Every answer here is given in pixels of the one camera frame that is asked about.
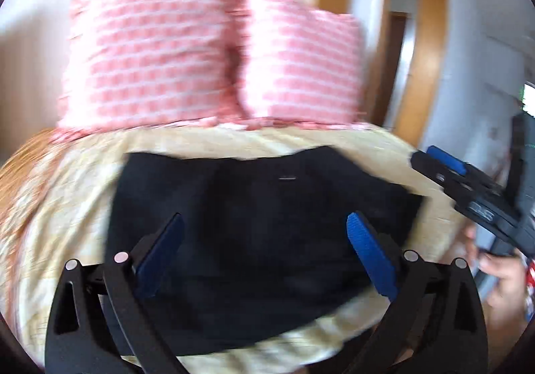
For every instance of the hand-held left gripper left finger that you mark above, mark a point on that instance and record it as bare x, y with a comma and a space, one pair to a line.
161, 257

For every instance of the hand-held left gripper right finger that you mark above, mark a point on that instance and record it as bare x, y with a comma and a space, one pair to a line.
372, 253

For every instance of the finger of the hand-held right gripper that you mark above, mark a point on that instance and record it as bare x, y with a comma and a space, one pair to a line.
434, 175
449, 161

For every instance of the black pants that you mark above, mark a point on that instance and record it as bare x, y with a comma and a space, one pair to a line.
259, 232

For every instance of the person's right hand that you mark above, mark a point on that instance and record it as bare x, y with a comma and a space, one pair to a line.
505, 286

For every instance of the yellow patterned bedspread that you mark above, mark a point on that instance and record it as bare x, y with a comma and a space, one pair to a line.
62, 211

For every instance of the dark wooden door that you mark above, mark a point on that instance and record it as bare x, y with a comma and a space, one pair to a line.
397, 65

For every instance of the pink polka dot pillow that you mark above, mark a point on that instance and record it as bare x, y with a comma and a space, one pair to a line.
301, 60
146, 52

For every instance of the wooden door frame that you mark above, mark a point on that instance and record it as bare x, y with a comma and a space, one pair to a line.
432, 65

